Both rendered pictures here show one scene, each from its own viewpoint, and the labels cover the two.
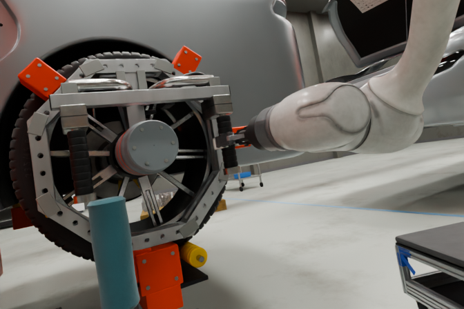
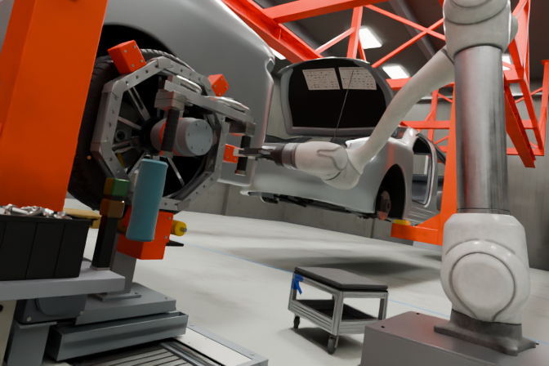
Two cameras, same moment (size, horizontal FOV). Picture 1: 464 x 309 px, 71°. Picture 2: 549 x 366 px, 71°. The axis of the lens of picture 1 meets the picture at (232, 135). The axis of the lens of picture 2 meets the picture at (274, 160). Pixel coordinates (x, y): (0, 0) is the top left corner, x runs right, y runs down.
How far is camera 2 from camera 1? 0.73 m
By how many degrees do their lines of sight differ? 24
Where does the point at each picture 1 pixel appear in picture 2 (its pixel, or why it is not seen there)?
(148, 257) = not seen: hidden behind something
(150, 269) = not seen: hidden behind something
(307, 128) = (320, 160)
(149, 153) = (196, 141)
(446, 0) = (390, 130)
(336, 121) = (336, 161)
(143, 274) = not seen: hidden behind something
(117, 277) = (151, 216)
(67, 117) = (175, 100)
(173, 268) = (166, 229)
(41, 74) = (132, 53)
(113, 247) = (155, 195)
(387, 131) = (345, 176)
